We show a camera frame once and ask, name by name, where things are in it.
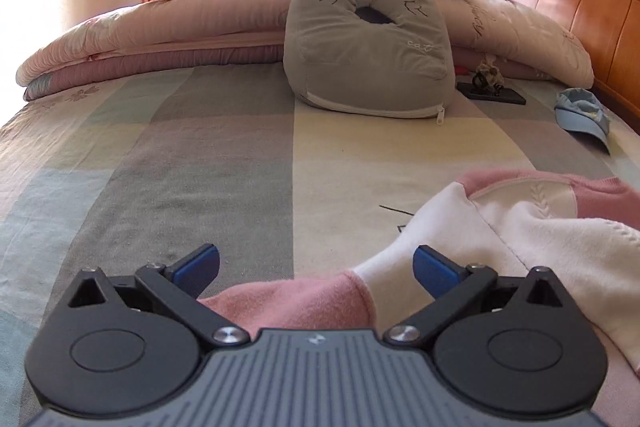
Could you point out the blue cap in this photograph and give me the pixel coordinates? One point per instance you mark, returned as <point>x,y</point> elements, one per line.
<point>580,117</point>

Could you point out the pink folded quilt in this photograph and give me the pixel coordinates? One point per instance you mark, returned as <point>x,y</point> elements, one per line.
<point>175,27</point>

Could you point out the pink and white sweater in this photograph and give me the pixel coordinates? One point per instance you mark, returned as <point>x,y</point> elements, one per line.
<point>550,227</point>

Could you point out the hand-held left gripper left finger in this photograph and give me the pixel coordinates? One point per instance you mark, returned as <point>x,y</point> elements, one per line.
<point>197,264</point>

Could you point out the grey cat face cushion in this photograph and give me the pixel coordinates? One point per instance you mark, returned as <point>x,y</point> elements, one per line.
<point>360,67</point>

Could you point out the wooden headboard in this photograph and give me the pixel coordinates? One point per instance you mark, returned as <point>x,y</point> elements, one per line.
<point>590,17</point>

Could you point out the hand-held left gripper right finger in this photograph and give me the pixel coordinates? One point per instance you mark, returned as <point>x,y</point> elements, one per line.
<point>435,272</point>

